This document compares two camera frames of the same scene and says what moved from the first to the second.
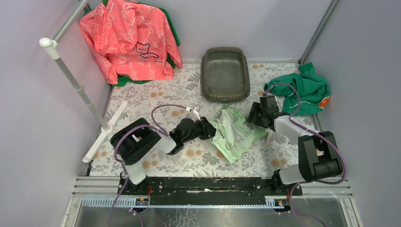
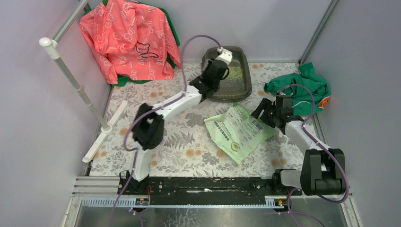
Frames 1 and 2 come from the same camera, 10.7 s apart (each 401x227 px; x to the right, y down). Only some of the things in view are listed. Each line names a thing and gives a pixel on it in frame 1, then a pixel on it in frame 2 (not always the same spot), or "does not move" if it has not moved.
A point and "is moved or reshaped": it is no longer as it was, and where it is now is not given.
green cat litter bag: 234,134 is moved or reshaped
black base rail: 207,191 does not move
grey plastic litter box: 224,76 does not move
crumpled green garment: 305,92 does not move
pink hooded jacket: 133,41 does not move
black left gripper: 203,128 → 217,68
